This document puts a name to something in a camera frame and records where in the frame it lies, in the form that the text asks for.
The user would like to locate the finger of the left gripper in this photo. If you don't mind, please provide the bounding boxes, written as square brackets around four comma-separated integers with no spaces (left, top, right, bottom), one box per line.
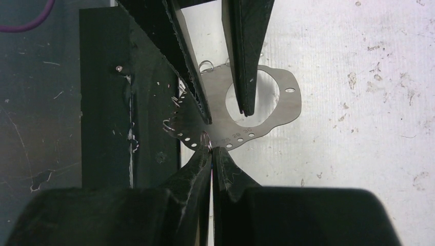
[222,0,274,117]
[118,0,212,125]

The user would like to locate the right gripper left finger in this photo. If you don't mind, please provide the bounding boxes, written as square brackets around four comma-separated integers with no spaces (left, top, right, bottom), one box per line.
[6,146,211,245]

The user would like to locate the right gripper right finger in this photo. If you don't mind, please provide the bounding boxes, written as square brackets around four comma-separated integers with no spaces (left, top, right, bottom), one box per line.
[212,147,400,245]

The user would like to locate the small metal split ring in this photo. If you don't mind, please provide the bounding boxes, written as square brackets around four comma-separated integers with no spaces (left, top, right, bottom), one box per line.
[200,131,213,151]

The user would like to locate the large metal key ring plate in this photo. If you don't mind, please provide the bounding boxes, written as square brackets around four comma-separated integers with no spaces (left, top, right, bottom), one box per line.
[163,65,302,150]

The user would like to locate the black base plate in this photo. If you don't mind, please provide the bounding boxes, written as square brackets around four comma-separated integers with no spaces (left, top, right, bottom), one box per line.
[79,7,181,189]

